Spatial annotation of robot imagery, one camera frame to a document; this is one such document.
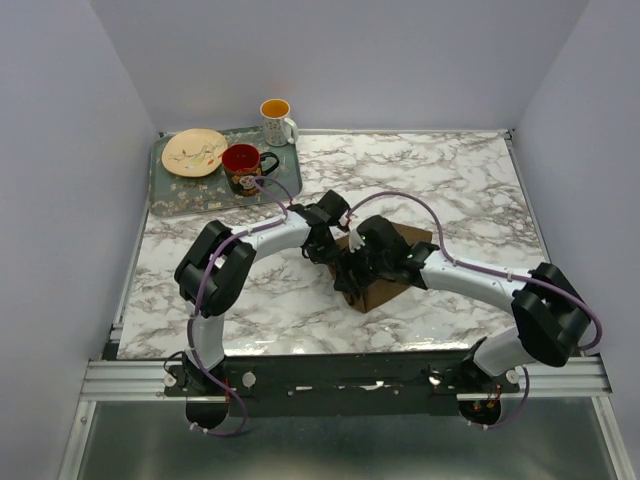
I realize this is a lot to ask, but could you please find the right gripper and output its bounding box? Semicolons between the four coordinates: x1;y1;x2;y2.
332;239;391;294

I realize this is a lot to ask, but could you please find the brown cloth napkin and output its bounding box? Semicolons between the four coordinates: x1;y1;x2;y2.
328;215;432;313

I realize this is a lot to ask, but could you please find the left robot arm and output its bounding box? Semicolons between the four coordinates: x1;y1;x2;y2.
174;190;350;395

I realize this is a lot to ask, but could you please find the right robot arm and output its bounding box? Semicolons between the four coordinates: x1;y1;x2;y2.
335;215;592;392

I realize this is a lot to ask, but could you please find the black skull mug red inside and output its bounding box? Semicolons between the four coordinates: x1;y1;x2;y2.
221;144;280;197

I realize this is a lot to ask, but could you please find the white mug orange inside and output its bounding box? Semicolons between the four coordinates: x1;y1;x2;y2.
260;98;299;147

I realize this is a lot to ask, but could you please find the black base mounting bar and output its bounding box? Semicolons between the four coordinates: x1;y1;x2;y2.
164;350;519;418

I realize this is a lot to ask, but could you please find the beige floral plate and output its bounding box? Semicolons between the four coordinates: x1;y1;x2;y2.
161;128;228;178

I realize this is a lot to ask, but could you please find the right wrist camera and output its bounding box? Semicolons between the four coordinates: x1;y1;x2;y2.
348;229;365;252

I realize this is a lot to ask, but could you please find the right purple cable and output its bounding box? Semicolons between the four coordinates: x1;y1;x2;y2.
342;191;604;431

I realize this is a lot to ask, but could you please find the purple cable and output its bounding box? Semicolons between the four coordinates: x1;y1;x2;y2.
185;175;296;439
342;191;604;431

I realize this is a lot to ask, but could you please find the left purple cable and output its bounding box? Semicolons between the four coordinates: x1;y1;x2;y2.
185;175;296;439

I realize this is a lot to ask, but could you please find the aluminium frame rail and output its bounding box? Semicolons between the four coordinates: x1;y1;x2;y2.
54;354;640;480

